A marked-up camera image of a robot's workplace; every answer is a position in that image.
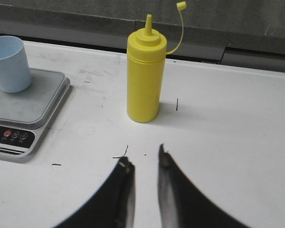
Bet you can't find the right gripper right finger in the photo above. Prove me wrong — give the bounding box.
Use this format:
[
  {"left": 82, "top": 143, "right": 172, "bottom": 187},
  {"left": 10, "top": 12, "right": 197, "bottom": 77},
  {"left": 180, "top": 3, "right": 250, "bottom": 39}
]
[{"left": 158, "top": 144, "right": 247, "bottom": 228}]

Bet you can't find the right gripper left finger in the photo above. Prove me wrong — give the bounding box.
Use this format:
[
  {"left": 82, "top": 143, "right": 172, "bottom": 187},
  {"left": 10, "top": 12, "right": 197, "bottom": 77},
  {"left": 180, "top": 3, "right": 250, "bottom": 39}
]
[{"left": 56, "top": 157, "right": 135, "bottom": 228}]

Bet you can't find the yellow squeeze bottle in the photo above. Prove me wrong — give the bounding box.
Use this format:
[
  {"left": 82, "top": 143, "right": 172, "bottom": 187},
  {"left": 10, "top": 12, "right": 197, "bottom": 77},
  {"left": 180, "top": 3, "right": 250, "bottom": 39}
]
[{"left": 127, "top": 14, "right": 179, "bottom": 123}]

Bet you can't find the light blue plastic cup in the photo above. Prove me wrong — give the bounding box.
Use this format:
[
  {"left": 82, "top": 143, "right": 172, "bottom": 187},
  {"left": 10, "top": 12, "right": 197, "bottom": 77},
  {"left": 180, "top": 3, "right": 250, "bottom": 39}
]
[{"left": 0, "top": 36, "right": 31, "bottom": 93}]

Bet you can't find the silver digital kitchen scale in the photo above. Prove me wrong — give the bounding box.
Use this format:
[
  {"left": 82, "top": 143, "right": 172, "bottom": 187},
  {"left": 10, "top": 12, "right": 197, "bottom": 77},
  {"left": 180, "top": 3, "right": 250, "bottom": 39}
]
[{"left": 0, "top": 68, "right": 71, "bottom": 162}]

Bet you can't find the grey steel counter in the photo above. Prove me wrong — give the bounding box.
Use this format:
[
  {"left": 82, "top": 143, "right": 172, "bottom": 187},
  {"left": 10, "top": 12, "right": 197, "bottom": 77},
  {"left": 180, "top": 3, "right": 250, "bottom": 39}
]
[{"left": 0, "top": 0, "right": 285, "bottom": 72}]

